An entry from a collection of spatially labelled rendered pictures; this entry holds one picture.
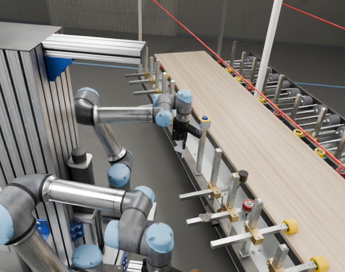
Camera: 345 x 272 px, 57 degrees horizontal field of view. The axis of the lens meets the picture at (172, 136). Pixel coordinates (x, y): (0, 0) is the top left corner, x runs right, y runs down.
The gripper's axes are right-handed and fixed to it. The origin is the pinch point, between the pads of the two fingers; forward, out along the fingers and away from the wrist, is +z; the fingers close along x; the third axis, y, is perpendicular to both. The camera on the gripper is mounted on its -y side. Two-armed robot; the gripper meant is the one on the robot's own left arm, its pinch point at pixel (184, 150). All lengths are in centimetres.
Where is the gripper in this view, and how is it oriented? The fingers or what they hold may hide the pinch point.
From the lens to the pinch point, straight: 174.5
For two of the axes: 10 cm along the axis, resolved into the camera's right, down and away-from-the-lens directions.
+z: -0.5, 8.2, 5.7
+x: -1.1, 5.6, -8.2
